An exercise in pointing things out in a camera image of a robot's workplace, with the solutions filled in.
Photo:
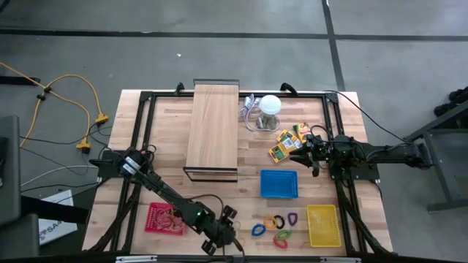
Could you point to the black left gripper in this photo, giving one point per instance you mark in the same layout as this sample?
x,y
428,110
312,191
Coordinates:
x,y
225,233

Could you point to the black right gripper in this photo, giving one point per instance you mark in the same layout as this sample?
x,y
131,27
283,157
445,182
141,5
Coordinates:
x,y
321,148

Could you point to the tan rubber band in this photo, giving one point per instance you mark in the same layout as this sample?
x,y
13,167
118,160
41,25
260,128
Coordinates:
x,y
241,225

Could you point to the yellow green crayon box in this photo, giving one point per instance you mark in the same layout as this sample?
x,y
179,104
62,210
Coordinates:
x,y
287,139
278,154
301,132

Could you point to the blue plastic basket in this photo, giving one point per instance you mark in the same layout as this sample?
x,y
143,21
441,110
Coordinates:
x,y
278,183

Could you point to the yellow rubber band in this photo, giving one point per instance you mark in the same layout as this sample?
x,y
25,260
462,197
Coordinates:
x,y
175,229

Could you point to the red rubber band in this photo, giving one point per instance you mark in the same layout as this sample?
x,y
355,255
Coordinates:
x,y
161,215

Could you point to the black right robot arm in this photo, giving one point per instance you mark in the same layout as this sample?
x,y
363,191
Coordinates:
x,y
387,153

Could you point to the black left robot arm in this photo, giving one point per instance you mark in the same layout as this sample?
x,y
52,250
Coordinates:
x,y
164,190

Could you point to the yellow plastic basket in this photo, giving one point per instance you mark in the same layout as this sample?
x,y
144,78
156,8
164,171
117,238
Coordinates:
x,y
323,225

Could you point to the red plastic basket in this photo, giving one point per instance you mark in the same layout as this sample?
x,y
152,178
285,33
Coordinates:
x,y
150,228

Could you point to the grey metal table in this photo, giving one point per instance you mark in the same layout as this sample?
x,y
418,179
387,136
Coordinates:
x,y
446,146

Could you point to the person's black shoe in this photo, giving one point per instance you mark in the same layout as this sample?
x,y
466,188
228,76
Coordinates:
x,y
444,109
460,95

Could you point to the white printed sign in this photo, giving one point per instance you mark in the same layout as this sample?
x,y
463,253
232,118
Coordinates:
x,y
58,230

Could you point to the dark grey equipment stand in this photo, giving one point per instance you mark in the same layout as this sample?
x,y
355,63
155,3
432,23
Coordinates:
x,y
9,164

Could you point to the black flat bar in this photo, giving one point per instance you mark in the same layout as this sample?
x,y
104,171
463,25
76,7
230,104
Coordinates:
x,y
18,80

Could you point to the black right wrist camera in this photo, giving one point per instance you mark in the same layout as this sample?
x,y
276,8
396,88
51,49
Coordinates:
x,y
316,169

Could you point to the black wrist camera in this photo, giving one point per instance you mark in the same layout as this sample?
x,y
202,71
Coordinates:
x,y
209,247
316,169

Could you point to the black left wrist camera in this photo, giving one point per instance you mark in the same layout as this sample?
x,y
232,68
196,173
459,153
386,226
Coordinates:
x,y
209,247

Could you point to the black curved frame bracket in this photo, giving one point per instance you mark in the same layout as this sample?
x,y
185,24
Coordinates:
x,y
179,87
289,87

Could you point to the silver metal bracket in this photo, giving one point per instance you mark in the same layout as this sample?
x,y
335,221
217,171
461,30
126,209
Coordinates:
x,y
340,260
135,259

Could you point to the wooden shelf riser black frame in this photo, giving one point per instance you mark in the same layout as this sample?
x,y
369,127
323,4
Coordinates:
x,y
214,128

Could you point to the black aluminium rig frame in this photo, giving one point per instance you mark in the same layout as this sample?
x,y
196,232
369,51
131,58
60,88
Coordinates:
x,y
168,95

